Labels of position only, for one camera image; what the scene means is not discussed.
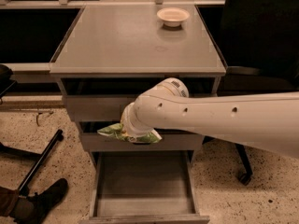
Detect green jalapeno chip bag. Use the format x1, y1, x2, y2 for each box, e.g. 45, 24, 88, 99
97, 123, 162, 145

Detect grey top drawer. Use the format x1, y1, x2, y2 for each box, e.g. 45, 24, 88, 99
61, 77, 219, 122

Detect grey bottom drawer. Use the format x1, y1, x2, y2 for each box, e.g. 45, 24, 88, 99
79, 151, 209, 224

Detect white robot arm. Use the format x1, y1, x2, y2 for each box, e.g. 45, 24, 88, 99
121, 78, 299, 159

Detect white bowl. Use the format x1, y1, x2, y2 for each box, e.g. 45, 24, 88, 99
157, 7, 190, 27

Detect black office chair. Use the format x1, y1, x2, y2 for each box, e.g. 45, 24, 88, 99
202, 0, 299, 187

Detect person's leg brown trousers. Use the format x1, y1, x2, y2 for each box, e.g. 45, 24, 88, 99
0, 186, 36, 220

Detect black chair seat left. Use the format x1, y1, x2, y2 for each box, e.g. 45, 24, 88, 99
0, 64, 17, 98

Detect grey middle drawer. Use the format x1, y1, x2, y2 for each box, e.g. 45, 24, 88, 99
77, 120, 204, 152

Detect black chair base leg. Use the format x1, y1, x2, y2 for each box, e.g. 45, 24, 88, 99
0, 129, 64, 196

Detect black shoe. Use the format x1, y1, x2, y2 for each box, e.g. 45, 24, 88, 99
10, 178, 68, 224

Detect grey drawer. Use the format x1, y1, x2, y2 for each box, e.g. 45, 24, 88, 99
61, 77, 219, 122
79, 151, 209, 224
77, 120, 204, 152

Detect grey drawer cabinet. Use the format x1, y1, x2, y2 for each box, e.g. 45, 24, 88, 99
49, 3, 227, 173

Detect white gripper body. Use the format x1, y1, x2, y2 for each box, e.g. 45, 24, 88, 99
121, 103, 153, 137

